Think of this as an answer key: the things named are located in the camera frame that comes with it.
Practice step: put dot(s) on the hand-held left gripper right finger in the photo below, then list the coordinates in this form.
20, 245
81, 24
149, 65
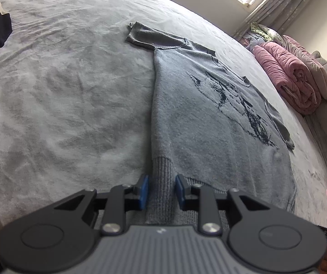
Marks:
179, 191

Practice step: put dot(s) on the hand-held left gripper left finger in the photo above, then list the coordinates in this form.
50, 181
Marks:
144, 191

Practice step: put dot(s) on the grey knit sweater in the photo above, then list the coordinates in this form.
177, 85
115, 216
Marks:
197, 125

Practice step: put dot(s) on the bed with grey sheet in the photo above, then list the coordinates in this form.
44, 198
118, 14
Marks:
66, 91

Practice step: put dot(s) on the pink folded quilt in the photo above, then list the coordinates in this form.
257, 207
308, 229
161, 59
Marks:
289, 71

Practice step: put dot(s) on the pink and grey pillow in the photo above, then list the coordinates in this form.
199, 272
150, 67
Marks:
314, 65

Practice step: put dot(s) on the grey patterned curtain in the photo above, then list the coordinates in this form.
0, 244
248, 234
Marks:
280, 5

